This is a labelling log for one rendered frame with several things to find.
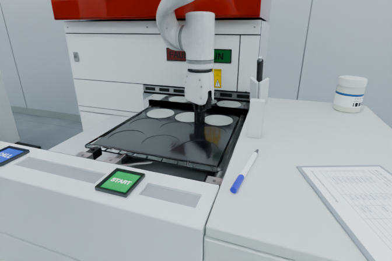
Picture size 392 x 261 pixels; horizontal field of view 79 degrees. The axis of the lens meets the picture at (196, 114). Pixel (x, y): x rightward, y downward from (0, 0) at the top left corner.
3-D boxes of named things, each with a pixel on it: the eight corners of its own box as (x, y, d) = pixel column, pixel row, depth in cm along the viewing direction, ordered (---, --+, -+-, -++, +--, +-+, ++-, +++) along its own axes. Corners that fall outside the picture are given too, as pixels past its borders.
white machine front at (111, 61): (82, 109, 116) (67, 21, 102) (252, 130, 92) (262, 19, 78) (77, 110, 113) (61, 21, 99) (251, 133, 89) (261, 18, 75)
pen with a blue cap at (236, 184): (255, 147, 46) (230, 186, 35) (260, 148, 46) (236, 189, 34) (254, 151, 46) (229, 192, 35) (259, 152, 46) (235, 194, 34)
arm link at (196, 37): (178, 59, 70) (206, 61, 66) (177, 11, 65) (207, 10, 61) (191, 56, 77) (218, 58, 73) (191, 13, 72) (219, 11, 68)
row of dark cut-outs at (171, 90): (144, 90, 99) (144, 84, 98) (251, 100, 86) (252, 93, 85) (143, 91, 98) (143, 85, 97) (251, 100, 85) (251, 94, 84)
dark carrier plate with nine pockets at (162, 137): (153, 107, 95) (153, 106, 94) (239, 117, 84) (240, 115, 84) (92, 145, 64) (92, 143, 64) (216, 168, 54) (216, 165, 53)
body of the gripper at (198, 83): (180, 65, 74) (181, 99, 78) (200, 69, 66) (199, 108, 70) (199, 63, 78) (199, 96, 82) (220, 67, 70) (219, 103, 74)
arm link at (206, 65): (179, 58, 73) (179, 68, 74) (196, 62, 66) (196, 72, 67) (201, 56, 77) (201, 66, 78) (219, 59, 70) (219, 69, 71)
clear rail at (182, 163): (87, 147, 64) (86, 142, 64) (223, 171, 53) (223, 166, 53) (83, 149, 63) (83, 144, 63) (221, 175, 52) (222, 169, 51)
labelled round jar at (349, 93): (330, 104, 75) (336, 74, 71) (356, 106, 73) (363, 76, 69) (335, 112, 68) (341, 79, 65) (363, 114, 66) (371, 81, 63)
